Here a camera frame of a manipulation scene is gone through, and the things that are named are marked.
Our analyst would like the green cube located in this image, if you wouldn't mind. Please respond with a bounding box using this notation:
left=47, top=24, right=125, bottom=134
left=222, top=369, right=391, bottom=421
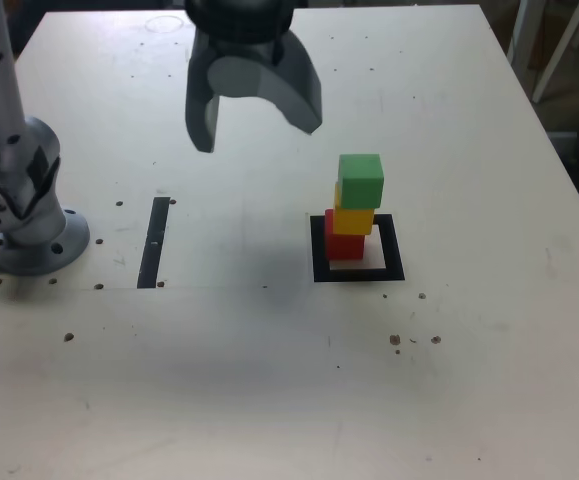
left=337, top=153, right=385, bottom=210

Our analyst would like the black tape square outline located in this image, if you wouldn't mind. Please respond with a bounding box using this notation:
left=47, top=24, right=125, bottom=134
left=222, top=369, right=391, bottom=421
left=309, top=213, right=406, bottom=284

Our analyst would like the red cube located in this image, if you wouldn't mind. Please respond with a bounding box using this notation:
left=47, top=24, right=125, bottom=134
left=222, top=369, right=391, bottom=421
left=323, top=208, right=366, bottom=262

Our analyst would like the yellow cube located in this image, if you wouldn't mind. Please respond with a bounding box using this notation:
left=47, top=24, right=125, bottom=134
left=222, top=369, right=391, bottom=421
left=333, top=182, right=375, bottom=236

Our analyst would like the black tape strip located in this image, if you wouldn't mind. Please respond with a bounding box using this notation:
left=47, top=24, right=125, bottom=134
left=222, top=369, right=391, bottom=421
left=136, top=196, right=170, bottom=290

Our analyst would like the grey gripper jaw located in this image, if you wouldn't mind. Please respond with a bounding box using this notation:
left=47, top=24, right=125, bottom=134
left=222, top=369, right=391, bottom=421
left=183, top=29, right=222, bottom=154
left=206, top=28, right=324, bottom=137

